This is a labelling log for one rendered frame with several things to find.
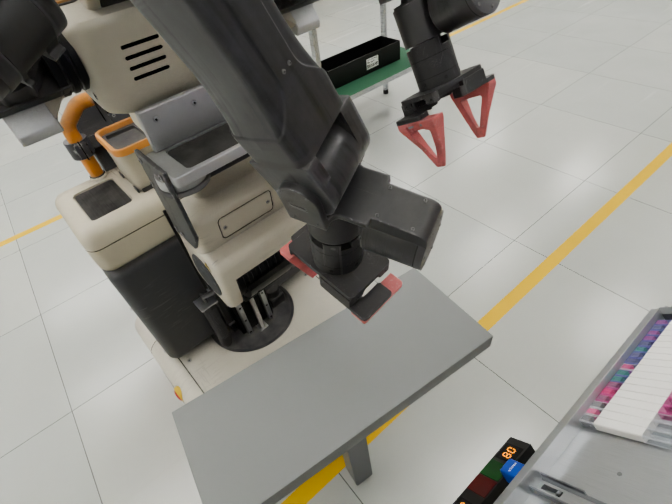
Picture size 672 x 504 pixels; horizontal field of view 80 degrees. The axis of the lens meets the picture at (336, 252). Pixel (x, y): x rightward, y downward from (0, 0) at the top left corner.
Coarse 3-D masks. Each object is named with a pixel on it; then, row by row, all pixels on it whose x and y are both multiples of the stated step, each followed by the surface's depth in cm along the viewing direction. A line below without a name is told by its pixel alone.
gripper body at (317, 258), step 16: (304, 240) 46; (352, 240) 39; (304, 256) 45; (320, 256) 41; (336, 256) 40; (352, 256) 41; (368, 256) 45; (320, 272) 44; (336, 272) 43; (352, 272) 44; (368, 272) 43; (384, 272) 45; (336, 288) 43; (352, 288) 42
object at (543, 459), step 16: (656, 320) 64; (640, 336) 62; (624, 352) 60; (608, 368) 59; (592, 384) 58; (592, 400) 56; (576, 416) 55; (560, 432) 53; (576, 432) 54; (544, 448) 52; (560, 448) 53; (528, 464) 52; (544, 464) 52; (512, 480) 51; (528, 480) 50; (512, 496) 49; (528, 496) 50
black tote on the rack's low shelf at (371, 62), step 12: (360, 48) 250; (372, 48) 256; (384, 48) 241; (396, 48) 247; (324, 60) 238; (336, 60) 243; (348, 60) 249; (360, 60) 234; (372, 60) 240; (384, 60) 246; (396, 60) 252; (336, 72) 228; (348, 72) 233; (360, 72) 239; (336, 84) 232
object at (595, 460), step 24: (600, 432) 53; (576, 456) 51; (600, 456) 49; (624, 456) 48; (648, 456) 46; (552, 480) 50; (576, 480) 48; (600, 480) 47; (624, 480) 45; (648, 480) 44
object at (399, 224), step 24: (360, 168) 34; (288, 192) 30; (312, 192) 29; (360, 192) 34; (384, 192) 33; (408, 192) 33; (312, 216) 32; (336, 216) 33; (360, 216) 33; (384, 216) 32; (408, 216) 32; (432, 216) 32; (360, 240) 36; (384, 240) 34; (408, 240) 33; (432, 240) 36; (408, 264) 35
